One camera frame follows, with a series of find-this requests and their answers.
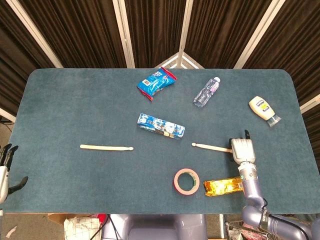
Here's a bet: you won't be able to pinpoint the blue snack bag red edges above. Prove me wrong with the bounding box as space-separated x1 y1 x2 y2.
136 66 178 102

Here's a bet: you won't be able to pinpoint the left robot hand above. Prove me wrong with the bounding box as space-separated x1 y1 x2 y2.
0 143 29 205

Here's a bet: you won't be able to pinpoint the blue Oreo cookie box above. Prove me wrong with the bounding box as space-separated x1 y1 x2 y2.
136 113 186 140

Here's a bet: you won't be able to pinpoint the brown cardboard box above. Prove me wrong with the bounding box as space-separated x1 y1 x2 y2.
47 213 76 226

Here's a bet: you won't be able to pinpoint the clear plastic water bottle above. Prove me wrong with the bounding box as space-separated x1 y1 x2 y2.
192 76 221 108

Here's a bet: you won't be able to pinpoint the white checked bag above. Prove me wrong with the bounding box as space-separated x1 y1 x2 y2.
63 216 102 240

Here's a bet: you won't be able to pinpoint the teal table mat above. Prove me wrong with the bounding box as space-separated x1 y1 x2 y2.
0 67 320 215

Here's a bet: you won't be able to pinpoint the cream mayonnaise squeeze bottle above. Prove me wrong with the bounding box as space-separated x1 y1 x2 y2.
248 95 282 128

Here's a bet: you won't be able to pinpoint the white partition frame post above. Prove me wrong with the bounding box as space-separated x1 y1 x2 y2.
233 0 286 69
111 0 136 69
0 107 16 123
154 0 205 70
5 0 64 69
299 93 320 114

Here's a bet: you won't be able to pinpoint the wooden drumstick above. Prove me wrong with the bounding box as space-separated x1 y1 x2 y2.
79 144 135 152
191 142 233 153

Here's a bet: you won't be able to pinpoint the red tape roll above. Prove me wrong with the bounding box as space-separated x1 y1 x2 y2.
173 168 201 198

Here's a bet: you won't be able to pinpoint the wire shopping basket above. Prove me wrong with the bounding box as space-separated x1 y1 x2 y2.
224 219 276 240

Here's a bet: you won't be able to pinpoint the gold foil snack pack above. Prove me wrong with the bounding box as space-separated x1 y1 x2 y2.
202 176 245 198

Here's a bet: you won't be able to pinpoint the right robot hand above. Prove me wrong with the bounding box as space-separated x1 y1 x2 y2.
227 129 257 165

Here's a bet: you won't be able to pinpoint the dark brown curtain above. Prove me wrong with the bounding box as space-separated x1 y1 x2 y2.
0 0 320 141

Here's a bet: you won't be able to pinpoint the lavender robot torso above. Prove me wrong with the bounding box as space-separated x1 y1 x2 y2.
101 213 208 240

